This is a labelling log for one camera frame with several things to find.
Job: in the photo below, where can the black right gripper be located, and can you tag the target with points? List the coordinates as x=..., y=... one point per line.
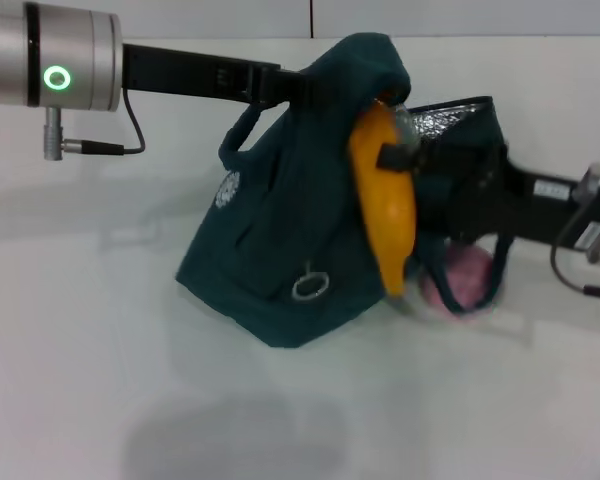
x=480, y=200

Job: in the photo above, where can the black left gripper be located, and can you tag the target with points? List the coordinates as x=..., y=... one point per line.
x=190, y=75

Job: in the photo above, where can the yellow banana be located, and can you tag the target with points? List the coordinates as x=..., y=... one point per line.
x=387, y=215

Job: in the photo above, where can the dark teal lunch bag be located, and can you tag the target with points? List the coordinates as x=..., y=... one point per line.
x=280, y=225

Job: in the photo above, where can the pink toy peach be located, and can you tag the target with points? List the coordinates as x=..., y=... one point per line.
x=467, y=275

